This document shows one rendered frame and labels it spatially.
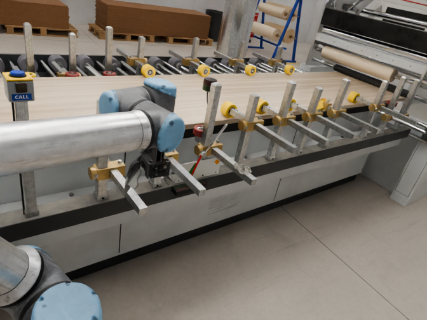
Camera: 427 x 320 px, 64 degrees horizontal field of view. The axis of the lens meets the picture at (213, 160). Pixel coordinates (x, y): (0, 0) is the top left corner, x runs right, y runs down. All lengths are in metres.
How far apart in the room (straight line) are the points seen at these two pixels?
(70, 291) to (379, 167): 3.34
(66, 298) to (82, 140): 0.42
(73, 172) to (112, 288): 0.74
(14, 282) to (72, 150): 0.41
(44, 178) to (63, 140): 0.98
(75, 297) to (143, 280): 1.20
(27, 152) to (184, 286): 1.61
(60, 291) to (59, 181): 0.78
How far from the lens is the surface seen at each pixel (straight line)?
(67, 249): 1.91
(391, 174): 3.81
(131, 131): 0.71
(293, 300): 2.23
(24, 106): 1.21
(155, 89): 0.93
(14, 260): 0.93
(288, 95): 1.86
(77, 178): 1.66
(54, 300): 0.93
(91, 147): 0.67
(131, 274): 2.13
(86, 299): 0.93
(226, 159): 1.56
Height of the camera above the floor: 1.59
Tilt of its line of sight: 29 degrees down
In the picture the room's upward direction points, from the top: 12 degrees clockwise
